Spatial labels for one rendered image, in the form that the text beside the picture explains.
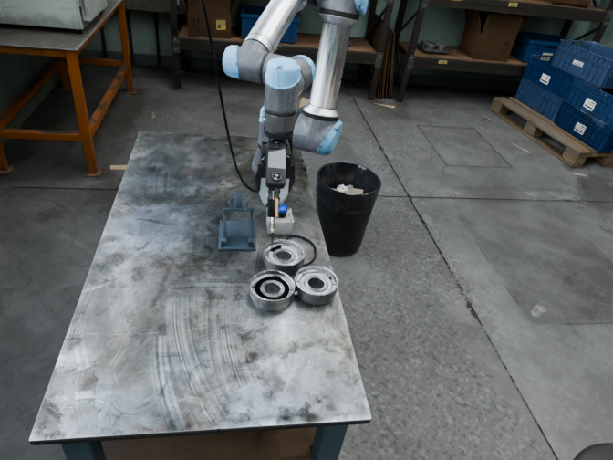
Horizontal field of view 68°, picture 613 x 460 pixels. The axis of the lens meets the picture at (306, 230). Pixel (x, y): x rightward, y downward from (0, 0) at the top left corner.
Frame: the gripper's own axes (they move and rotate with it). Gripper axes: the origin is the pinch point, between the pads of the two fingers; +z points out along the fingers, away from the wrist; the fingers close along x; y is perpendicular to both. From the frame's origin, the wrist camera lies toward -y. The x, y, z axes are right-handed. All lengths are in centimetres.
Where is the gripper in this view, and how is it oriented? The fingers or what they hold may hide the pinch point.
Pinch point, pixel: (273, 203)
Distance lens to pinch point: 118.8
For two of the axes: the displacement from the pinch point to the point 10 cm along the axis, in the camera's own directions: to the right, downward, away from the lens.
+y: -1.1, -6.0, 7.9
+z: -1.1, 8.0, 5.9
